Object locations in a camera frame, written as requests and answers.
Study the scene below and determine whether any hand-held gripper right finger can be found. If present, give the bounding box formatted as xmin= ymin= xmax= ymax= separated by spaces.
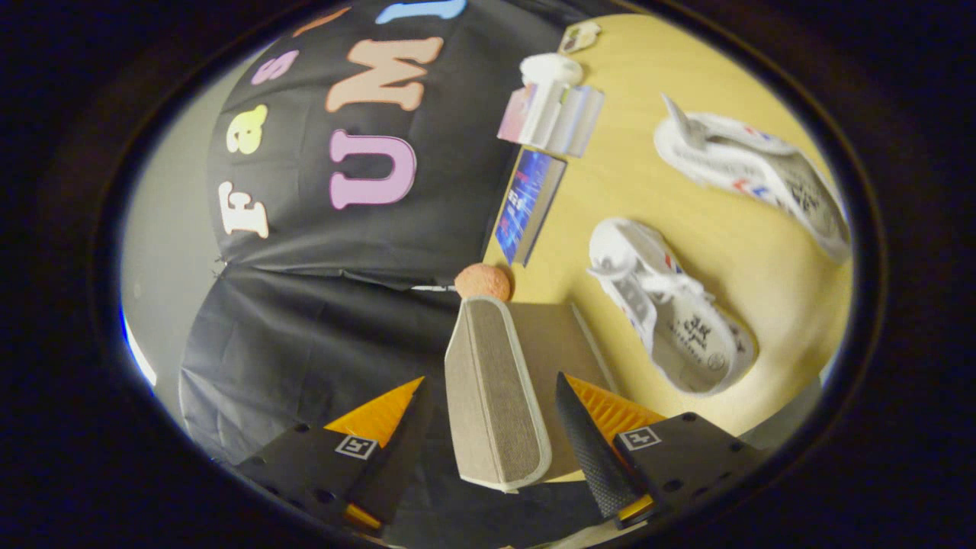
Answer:
xmin=555 ymin=372 xmax=766 ymax=530

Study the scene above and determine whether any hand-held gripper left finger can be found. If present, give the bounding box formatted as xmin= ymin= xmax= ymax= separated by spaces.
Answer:
xmin=235 ymin=376 xmax=433 ymax=532

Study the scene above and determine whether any beige fabric storage box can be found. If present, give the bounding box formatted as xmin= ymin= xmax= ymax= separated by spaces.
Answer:
xmin=445 ymin=296 xmax=620 ymax=493

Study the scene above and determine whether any white shoe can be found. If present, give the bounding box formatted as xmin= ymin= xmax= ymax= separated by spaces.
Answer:
xmin=587 ymin=217 xmax=759 ymax=397
xmin=653 ymin=93 xmax=852 ymax=265

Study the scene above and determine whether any orange ball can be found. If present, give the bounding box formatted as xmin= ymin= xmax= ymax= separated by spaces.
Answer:
xmin=454 ymin=263 xmax=513 ymax=303

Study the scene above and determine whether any black backdrop cloth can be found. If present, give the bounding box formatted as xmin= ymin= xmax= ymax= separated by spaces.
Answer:
xmin=178 ymin=0 xmax=603 ymax=548

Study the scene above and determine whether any blue book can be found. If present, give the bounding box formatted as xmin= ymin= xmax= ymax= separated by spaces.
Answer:
xmin=494 ymin=149 xmax=567 ymax=266

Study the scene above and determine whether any pink and white booklet stand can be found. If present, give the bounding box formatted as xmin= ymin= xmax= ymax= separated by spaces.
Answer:
xmin=497 ymin=82 xmax=605 ymax=159

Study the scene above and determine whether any white cap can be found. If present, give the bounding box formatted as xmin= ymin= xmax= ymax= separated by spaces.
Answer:
xmin=520 ymin=53 xmax=584 ymax=87

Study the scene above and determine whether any small beige card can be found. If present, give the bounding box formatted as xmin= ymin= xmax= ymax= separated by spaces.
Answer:
xmin=557 ymin=21 xmax=602 ymax=56

